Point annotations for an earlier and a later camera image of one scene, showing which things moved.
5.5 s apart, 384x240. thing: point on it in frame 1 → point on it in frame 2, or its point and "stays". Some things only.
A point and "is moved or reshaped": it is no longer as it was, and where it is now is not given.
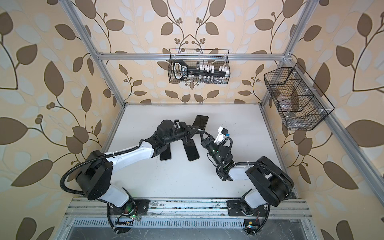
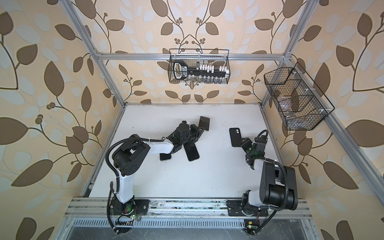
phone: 166,154 stays
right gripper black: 209,142 → 246,143
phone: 200,122 is moved or reshaped
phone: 191,150 stays
